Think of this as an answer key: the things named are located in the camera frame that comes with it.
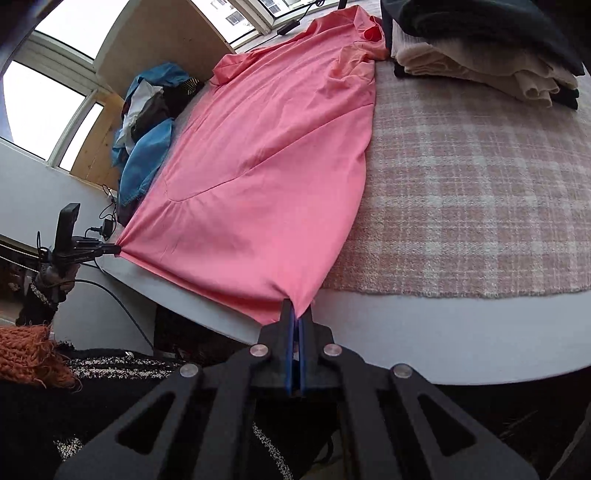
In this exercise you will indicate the person's left forearm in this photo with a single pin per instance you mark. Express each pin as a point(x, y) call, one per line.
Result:
point(39, 309)

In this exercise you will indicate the curved bay window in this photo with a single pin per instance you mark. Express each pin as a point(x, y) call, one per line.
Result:
point(240, 18)

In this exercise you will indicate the black plug adapter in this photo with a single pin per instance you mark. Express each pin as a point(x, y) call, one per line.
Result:
point(107, 228)

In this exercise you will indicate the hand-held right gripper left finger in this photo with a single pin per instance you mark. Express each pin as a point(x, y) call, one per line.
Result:
point(289, 344)

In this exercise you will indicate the pink plaid blanket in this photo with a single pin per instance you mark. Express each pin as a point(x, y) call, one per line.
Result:
point(461, 184)

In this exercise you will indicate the white-framed side window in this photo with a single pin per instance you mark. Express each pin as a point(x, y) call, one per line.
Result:
point(41, 110)

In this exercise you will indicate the pink t-shirt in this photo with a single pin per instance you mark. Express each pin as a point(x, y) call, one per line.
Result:
point(258, 184)

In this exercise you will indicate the white crumpled garment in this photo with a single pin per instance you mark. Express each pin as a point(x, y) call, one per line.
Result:
point(138, 104)

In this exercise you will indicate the orange knit scarf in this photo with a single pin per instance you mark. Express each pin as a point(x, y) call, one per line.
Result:
point(25, 355)

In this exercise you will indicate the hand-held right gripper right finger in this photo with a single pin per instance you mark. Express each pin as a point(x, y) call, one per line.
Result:
point(302, 353)

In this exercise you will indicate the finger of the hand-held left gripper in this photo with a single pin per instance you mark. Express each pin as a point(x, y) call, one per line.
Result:
point(104, 251)

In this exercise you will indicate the dark grey crumpled garment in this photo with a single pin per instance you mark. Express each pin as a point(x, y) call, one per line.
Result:
point(150, 115)

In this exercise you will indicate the black yellow-striped garment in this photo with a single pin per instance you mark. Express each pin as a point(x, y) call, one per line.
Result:
point(184, 90)

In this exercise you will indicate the crumpled blue garment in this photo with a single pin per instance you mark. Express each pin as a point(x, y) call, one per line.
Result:
point(161, 76)

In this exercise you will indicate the person's left hand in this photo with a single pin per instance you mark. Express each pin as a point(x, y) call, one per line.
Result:
point(55, 277)

